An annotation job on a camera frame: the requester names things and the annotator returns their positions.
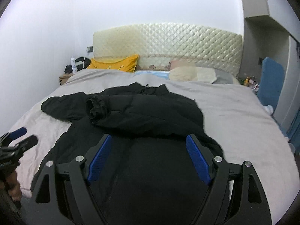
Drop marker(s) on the cream folded towel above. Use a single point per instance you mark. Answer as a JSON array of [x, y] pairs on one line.
[[206, 75]]

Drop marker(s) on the blue padded chair back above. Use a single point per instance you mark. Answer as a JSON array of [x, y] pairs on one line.
[[271, 82]]

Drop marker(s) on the grey bed duvet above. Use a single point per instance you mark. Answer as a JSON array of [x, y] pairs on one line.
[[233, 117]]

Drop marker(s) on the black bag on nightstand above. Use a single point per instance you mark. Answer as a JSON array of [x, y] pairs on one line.
[[81, 63]]

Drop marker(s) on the beige pillow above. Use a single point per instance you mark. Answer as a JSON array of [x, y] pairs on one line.
[[183, 74]]

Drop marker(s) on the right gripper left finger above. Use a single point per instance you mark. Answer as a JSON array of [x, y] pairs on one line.
[[62, 195]]

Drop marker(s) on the wooden nightstand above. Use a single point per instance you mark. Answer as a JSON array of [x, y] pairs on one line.
[[64, 78]]

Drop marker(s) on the yellow pillow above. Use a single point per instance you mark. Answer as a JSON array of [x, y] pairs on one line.
[[127, 64]]

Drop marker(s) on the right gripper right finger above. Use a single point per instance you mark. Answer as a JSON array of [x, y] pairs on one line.
[[235, 194]]

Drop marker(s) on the light blue bed sheet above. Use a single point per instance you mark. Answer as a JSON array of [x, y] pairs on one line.
[[160, 74]]

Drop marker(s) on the black puffer jacket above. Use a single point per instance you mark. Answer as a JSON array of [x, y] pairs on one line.
[[149, 177]]

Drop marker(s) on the white spray bottle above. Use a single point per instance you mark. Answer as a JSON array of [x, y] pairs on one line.
[[73, 64]]

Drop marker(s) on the grey white wardrobe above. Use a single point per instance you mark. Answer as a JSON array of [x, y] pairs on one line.
[[271, 29]]

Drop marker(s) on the left hand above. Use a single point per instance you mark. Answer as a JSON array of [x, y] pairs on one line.
[[13, 187]]

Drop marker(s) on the blue curtain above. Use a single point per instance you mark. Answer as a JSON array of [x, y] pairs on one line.
[[293, 132]]

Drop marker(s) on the cream quilted headboard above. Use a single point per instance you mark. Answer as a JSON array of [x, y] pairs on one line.
[[159, 43]]

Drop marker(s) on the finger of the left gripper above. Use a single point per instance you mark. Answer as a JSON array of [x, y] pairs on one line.
[[17, 133], [26, 144]]

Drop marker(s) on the pink pillow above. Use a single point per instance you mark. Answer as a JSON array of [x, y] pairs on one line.
[[181, 63]]

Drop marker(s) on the wall power socket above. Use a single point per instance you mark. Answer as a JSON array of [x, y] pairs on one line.
[[90, 49]]

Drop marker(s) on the small items on shelf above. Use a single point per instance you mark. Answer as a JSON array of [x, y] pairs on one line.
[[250, 82]]

